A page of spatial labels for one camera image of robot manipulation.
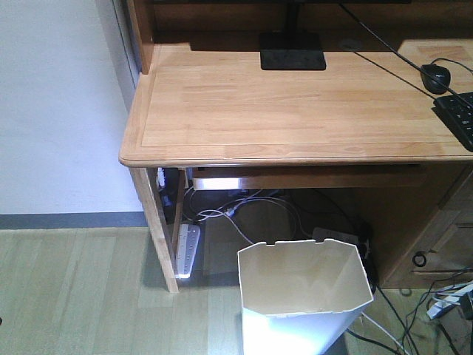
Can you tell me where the white plastic trash bin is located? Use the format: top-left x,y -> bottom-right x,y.
237,239 -> 373,354

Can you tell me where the white power strip under desk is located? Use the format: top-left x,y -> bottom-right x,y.
176,223 -> 201,279

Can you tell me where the light wooden desk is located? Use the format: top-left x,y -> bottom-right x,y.
119,1 -> 472,292

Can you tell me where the black monitor stand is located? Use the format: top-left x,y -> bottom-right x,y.
259,1 -> 327,71

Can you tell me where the black computer mouse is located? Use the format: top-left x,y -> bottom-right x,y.
421,64 -> 451,95

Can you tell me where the black keyboard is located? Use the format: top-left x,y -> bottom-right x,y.
433,92 -> 472,152

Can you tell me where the white power strip right floor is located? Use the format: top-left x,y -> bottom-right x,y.
426,283 -> 472,320

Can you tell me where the white cable under desk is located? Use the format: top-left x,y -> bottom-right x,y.
183,186 -> 315,246

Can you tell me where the black monitor cable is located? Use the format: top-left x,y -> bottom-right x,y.
338,2 -> 473,108

